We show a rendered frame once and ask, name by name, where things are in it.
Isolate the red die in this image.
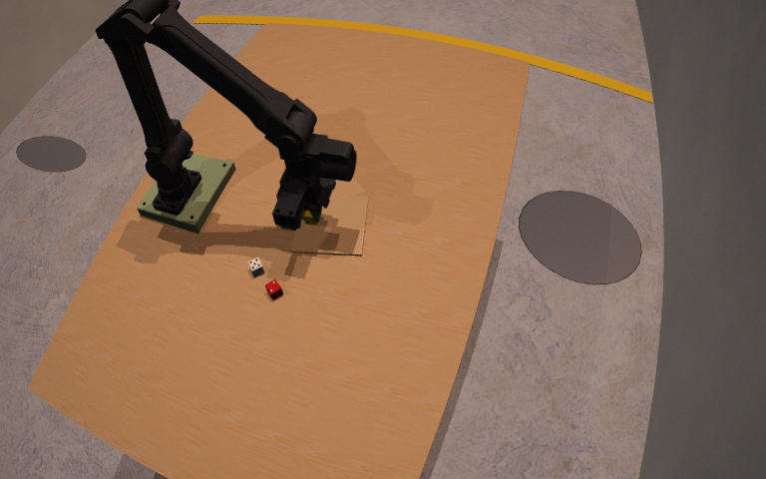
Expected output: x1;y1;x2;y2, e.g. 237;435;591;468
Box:
265;279;283;300

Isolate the white die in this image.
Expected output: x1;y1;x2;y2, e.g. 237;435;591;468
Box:
248;257;264;277

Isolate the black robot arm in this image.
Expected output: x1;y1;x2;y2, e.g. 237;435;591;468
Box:
96;0;357;231

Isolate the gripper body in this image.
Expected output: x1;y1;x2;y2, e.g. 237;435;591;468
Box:
276;172;336;213

